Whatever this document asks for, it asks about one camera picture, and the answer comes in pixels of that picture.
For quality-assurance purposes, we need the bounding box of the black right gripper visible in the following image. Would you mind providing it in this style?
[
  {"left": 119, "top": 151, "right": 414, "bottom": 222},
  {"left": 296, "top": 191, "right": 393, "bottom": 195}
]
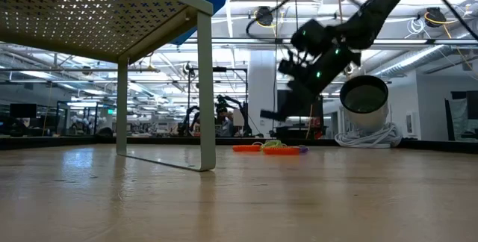
[{"left": 260, "top": 58, "right": 322, "bottom": 122}]

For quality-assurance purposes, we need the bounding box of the orange coil wristband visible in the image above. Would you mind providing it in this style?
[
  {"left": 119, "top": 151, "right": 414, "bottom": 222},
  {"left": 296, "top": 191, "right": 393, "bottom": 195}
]
[
  {"left": 232, "top": 143, "right": 263, "bottom": 153},
  {"left": 261, "top": 146, "right": 301, "bottom": 156}
]

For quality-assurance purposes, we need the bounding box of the person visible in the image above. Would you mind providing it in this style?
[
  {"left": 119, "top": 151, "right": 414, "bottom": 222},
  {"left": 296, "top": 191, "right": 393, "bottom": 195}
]
[{"left": 214, "top": 106, "right": 235, "bottom": 137}]

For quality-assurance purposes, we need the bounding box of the pale green perforated metal shelf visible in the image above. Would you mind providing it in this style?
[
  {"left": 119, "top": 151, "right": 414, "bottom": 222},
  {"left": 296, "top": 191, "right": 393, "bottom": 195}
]
[{"left": 0, "top": 0, "right": 217, "bottom": 172}]

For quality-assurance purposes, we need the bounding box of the small black monitor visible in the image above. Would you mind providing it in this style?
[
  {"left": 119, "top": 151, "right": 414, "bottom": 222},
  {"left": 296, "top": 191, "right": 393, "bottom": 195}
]
[{"left": 9, "top": 103, "right": 38, "bottom": 120}]

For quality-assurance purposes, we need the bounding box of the yellow hanging cable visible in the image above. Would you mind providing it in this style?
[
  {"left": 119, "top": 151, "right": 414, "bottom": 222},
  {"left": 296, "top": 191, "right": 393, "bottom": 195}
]
[{"left": 304, "top": 103, "right": 315, "bottom": 140}]

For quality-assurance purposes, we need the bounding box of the white coiled cable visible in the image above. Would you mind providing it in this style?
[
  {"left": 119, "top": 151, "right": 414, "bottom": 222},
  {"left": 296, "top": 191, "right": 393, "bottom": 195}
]
[{"left": 334, "top": 121, "right": 404, "bottom": 149}]

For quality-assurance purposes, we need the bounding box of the background black rig frame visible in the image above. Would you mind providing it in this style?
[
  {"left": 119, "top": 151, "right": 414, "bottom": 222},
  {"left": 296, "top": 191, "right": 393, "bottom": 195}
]
[{"left": 186, "top": 66, "right": 249, "bottom": 138}]

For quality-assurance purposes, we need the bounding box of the black ceiling cable reel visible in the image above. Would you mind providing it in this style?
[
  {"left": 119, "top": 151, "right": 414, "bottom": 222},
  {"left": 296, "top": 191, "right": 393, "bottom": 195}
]
[
  {"left": 424, "top": 6, "right": 448, "bottom": 28},
  {"left": 254, "top": 5, "right": 275, "bottom": 28}
]

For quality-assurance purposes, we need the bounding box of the black aluminium table frame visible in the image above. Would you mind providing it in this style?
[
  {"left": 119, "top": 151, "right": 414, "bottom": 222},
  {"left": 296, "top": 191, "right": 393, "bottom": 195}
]
[{"left": 0, "top": 134, "right": 478, "bottom": 154}]

